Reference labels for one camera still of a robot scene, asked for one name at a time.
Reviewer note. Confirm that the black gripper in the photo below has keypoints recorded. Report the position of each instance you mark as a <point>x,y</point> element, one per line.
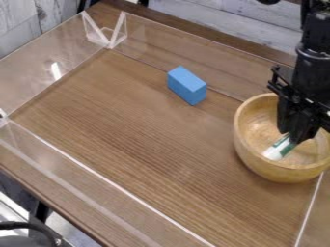
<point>302,108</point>

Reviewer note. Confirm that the green and white marker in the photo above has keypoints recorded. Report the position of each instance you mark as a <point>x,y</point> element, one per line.
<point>279,149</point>

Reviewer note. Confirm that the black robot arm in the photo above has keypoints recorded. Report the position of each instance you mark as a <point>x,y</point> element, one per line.
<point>302,87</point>

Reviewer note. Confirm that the brown wooden bowl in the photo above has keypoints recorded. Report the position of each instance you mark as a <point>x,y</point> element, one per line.
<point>255,134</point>

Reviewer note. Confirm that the blue rectangular block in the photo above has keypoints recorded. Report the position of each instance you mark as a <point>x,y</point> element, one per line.
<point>186,85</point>

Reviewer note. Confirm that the black metal base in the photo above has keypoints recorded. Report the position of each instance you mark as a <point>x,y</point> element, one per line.
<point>29,238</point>

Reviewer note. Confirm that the clear acrylic tray wall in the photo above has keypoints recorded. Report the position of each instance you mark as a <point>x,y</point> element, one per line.
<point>134,165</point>

